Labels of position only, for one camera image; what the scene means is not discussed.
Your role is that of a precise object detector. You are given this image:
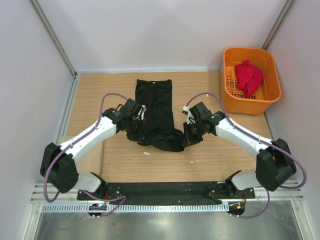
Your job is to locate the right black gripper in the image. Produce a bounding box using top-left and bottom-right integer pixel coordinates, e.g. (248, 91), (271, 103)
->
(182, 120), (206, 148)

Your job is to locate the white slotted cable duct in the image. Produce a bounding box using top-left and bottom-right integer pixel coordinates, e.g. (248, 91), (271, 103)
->
(41, 202), (229, 213)

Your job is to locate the right aluminium corner post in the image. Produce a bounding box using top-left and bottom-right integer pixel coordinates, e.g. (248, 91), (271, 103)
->
(261, 0), (297, 50)

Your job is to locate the left aluminium corner post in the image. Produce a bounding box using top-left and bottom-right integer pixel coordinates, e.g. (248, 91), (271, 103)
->
(28, 0), (77, 78)

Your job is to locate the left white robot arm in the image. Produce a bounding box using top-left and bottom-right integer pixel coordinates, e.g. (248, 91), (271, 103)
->
(40, 99), (145, 200)

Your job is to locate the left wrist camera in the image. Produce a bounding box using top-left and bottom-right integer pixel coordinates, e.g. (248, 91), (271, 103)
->
(120, 98), (144, 120)

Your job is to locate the aluminium front frame rail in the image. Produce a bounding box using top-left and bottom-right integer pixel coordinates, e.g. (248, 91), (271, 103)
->
(30, 183), (304, 203)

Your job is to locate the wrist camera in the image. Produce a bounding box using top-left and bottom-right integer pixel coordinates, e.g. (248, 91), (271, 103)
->
(188, 102), (213, 121)
(120, 98), (144, 120)

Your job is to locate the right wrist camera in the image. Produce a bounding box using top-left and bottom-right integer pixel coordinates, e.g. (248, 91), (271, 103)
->
(188, 102), (213, 121)

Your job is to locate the brown cardboard sheet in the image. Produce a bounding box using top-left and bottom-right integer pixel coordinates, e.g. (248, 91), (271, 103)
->
(65, 137), (105, 177)

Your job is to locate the aluminium corner post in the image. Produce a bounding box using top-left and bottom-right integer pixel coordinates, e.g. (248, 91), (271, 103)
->
(28, 0), (77, 78)
(261, 0), (297, 50)

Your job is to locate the orange plastic basket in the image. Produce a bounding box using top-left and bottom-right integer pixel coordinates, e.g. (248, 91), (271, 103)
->
(220, 47), (282, 115)

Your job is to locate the black t shirt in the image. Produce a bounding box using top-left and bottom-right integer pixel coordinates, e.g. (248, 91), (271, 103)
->
(126, 79), (187, 152)

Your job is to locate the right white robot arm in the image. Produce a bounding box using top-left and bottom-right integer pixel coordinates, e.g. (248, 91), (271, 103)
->
(182, 102), (297, 198)

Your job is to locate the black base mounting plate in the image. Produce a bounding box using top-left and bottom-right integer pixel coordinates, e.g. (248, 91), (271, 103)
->
(90, 181), (256, 200)

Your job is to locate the red t shirt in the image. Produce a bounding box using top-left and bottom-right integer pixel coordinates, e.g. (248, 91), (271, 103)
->
(234, 60), (264, 99)

